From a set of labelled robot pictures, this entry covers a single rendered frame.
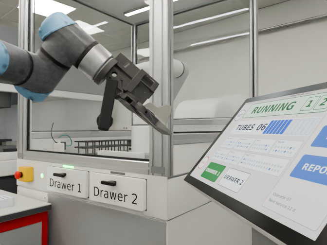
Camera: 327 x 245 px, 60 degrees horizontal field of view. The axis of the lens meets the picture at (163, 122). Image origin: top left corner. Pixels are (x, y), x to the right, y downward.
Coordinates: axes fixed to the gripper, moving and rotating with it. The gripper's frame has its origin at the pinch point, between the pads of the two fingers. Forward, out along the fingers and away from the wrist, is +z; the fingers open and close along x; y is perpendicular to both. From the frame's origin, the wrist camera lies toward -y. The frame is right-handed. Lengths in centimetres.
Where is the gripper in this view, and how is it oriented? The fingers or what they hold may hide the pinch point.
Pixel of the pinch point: (165, 133)
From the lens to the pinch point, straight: 66.3
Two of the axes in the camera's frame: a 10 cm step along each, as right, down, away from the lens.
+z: 7.5, 6.4, 1.5
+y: 6.3, -7.7, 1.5
